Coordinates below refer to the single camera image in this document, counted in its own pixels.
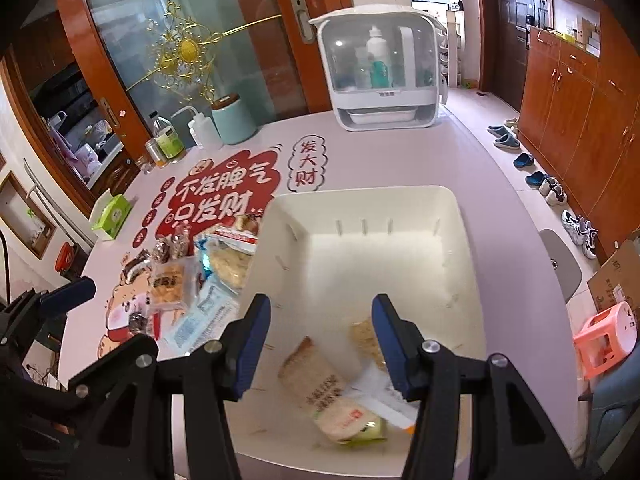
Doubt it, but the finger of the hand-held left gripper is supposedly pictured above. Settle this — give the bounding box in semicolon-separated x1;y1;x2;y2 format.
7;276;97;322

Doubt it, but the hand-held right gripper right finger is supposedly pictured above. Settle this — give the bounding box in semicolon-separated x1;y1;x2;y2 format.
371;293;581;480

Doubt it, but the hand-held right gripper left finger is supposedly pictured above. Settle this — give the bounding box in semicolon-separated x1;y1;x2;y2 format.
67;292;273;480

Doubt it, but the white beige snack packet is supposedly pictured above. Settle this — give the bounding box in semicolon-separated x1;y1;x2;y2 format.
348;317;418;433

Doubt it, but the pale blue white snack packet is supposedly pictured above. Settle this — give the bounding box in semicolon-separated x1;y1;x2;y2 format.
162;275;241;353

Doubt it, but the white plastic storage bin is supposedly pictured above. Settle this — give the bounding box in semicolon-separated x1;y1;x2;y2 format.
220;185;488;478

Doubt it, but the clear cracker snack packet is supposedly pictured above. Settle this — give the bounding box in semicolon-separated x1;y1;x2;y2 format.
149;256;198;311

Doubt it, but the red box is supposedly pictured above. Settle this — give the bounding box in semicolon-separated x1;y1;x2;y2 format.
56;242;81;278

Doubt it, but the brown and white snack packet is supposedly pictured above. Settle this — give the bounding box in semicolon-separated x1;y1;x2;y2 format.
277;336;388;445

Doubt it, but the green tissue box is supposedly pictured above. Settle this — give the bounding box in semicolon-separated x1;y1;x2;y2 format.
90;194;133;241

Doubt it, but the yellow noodle snack packet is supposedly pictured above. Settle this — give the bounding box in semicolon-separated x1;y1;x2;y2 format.
197;237;256;293

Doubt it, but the bright blue snack packet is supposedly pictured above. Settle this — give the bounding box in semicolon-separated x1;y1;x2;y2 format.
194;237;211;283

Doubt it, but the clear bottle with green label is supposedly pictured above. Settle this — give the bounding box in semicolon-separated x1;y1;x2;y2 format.
148;111;187;163

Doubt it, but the pink printed table mat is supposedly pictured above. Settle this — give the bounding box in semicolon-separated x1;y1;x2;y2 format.
57;95;581;480

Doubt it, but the white squeeze bottle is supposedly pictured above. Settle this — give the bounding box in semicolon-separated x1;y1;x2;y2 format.
172;105;223;150

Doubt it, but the pink plastic stool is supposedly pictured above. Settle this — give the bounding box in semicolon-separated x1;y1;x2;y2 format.
572;301;638;381

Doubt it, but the row of shoes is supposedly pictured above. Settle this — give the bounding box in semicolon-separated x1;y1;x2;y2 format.
487;117;599;260

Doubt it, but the teal canister with wooden lid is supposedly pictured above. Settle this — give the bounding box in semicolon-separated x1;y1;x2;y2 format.
210;92;258;146

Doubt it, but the white cosmetic organizer box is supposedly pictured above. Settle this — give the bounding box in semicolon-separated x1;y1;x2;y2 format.
308;2;448;132

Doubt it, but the cardboard box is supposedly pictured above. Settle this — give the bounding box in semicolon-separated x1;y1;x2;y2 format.
586;230;640;321

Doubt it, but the dark teal chair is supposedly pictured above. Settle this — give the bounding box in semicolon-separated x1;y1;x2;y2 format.
580;365;640;471

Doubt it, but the gold door ornament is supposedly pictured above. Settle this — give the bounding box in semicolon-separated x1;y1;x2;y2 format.
125;2;281;103

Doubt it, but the wooden cabinet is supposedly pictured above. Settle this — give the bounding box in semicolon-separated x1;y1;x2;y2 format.
517;25;640;261

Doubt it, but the white pump bottle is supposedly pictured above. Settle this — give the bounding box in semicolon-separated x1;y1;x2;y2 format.
366;25;393;62

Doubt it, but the black cable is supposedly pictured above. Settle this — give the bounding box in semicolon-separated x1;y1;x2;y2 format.
0;227;13;306

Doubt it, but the wooden picture frame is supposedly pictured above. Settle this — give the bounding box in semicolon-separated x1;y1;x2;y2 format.
0;170;58;260

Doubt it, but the silver door handle plate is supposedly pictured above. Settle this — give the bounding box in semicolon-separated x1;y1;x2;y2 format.
291;0;315;43

